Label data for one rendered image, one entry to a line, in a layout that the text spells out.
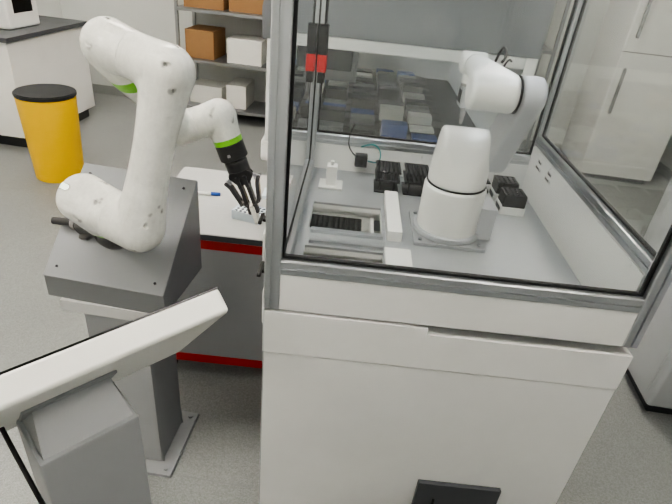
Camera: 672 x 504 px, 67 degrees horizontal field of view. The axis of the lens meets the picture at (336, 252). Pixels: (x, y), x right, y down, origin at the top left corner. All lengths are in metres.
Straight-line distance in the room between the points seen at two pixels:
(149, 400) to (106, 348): 1.09
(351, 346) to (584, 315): 0.58
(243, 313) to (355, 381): 0.86
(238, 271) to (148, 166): 0.87
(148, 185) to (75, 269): 0.46
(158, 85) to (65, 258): 0.69
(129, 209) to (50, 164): 3.04
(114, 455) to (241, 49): 4.86
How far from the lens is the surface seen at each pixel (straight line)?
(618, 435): 2.72
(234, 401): 2.37
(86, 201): 1.44
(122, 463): 1.05
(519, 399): 1.55
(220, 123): 1.65
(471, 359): 1.41
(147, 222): 1.36
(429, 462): 1.71
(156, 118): 1.26
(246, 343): 2.29
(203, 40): 5.70
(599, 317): 1.42
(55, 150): 4.33
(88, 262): 1.68
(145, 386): 1.90
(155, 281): 1.57
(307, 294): 1.27
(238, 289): 2.12
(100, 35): 1.33
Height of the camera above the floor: 1.74
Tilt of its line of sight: 31 degrees down
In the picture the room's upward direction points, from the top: 6 degrees clockwise
